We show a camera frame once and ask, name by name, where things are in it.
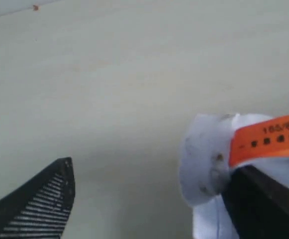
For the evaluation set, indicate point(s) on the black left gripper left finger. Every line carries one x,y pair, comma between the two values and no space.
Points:
41,207

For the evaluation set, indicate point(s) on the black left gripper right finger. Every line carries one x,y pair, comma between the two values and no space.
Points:
257,204

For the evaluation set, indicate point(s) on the white t-shirt red lettering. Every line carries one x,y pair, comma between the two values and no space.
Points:
205,172

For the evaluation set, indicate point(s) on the orange neck label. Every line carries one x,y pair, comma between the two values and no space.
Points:
261,140

